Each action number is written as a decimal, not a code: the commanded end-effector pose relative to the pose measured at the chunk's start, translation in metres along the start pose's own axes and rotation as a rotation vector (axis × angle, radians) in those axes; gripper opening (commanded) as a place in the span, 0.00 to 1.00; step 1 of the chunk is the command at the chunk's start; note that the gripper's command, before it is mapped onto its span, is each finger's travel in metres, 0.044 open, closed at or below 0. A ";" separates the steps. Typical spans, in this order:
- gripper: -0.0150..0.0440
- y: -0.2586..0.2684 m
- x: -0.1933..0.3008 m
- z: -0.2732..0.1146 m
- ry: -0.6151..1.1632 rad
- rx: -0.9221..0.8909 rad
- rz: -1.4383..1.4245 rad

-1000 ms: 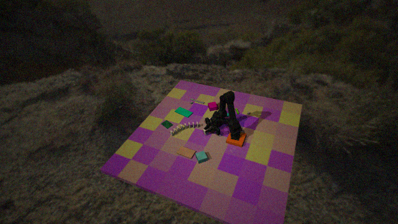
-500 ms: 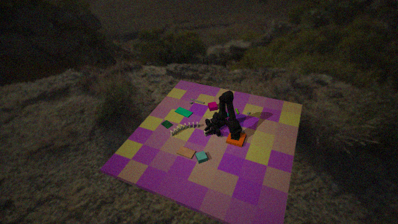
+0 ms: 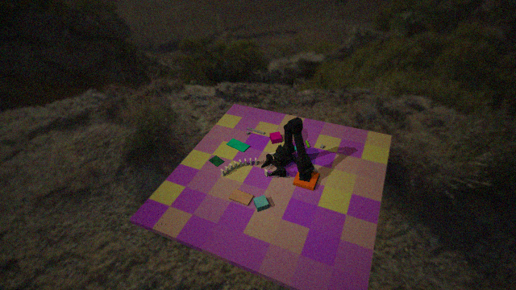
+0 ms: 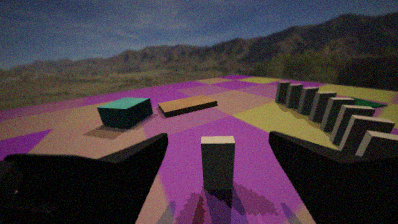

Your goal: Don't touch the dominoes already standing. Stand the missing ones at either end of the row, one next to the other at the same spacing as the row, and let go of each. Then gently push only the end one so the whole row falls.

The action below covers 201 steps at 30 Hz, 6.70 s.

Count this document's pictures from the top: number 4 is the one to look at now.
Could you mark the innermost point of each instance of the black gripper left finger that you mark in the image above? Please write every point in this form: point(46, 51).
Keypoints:
point(108, 190)

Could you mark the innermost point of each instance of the orange flat block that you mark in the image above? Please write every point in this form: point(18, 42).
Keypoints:
point(179, 106)

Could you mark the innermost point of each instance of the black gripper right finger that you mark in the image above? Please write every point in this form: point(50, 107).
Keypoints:
point(337, 187)

